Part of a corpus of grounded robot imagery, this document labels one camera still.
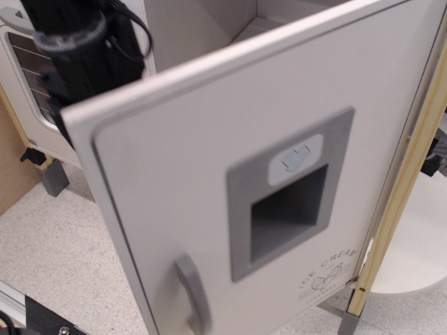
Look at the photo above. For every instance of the black clamp at left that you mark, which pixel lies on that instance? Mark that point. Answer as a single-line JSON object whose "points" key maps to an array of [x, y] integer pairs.
{"points": [[35, 156]]}

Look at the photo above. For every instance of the white fridge cabinet interior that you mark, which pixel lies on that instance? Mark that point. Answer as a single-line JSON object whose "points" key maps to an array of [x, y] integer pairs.
{"points": [[185, 30]]}

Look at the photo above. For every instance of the grey left foot cap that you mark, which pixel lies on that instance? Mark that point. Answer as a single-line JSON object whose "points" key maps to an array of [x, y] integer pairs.
{"points": [[54, 178]]}

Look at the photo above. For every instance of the grey fridge door handle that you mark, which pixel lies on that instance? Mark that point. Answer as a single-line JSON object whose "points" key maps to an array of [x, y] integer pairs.
{"points": [[200, 319]]}

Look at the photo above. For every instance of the black clamp at right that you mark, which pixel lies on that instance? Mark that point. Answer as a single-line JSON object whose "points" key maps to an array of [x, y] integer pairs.
{"points": [[435, 159]]}

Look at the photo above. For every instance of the grey oven door handle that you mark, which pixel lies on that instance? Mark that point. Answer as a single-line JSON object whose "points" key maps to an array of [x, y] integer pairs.
{"points": [[12, 17]]}

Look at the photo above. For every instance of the white oven door with window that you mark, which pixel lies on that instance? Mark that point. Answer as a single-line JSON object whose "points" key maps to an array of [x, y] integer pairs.
{"points": [[22, 63]]}

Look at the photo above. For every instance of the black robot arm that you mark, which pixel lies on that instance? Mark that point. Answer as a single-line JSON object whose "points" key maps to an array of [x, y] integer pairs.
{"points": [[64, 17]]}

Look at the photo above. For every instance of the white fridge door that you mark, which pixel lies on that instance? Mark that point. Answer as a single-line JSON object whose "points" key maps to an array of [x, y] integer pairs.
{"points": [[156, 155]]}

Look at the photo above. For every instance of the black clamp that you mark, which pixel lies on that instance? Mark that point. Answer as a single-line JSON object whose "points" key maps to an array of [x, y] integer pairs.
{"points": [[35, 156], [435, 159]]}

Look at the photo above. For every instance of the grey foot cap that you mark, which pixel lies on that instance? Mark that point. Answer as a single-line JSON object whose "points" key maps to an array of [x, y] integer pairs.
{"points": [[54, 178], [348, 324]]}

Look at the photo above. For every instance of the light wooden side post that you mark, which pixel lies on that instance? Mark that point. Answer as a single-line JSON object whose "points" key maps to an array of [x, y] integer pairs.
{"points": [[426, 126]]}

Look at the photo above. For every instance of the grey ice dispenser panel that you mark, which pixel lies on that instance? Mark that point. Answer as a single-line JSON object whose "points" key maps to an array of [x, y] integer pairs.
{"points": [[283, 195]]}

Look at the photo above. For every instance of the aluminium rail at bottom left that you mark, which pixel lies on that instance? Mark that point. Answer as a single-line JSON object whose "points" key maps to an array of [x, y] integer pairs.
{"points": [[13, 304]]}

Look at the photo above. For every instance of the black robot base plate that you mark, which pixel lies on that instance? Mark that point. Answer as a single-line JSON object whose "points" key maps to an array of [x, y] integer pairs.
{"points": [[40, 320]]}

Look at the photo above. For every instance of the wooden panel at left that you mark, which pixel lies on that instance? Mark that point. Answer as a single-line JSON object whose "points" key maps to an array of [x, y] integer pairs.
{"points": [[17, 178]]}

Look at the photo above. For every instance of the grey right foot cap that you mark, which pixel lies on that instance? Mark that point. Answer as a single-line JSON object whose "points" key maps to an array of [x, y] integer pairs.
{"points": [[348, 324]]}

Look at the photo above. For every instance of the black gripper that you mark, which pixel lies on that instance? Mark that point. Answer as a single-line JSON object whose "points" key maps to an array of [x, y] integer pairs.
{"points": [[89, 62]]}

